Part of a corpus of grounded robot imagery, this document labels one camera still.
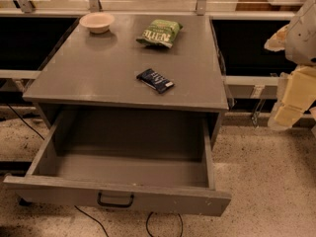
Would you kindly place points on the yellow taped gripper finger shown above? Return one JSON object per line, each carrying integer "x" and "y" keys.
{"x": 296, "y": 92}

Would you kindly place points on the dark blue rxbar wrapper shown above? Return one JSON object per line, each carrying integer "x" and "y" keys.
{"x": 155, "y": 80}

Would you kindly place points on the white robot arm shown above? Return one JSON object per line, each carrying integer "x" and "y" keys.
{"x": 298, "y": 38}

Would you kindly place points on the open grey top drawer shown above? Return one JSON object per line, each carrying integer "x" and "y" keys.
{"x": 163, "y": 158}

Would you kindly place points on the grey drawer cabinet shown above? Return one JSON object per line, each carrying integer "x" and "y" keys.
{"x": 99, "y": 72}

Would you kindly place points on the green kettle chips bag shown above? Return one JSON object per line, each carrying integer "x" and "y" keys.
{"x": 160, "y": 33}

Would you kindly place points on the beige ceramic bowl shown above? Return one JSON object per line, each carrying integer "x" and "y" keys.
{"x": 98, "y": 22}

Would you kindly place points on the black drawer handle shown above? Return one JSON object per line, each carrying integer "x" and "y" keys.
{"x": 114, "y": 201}

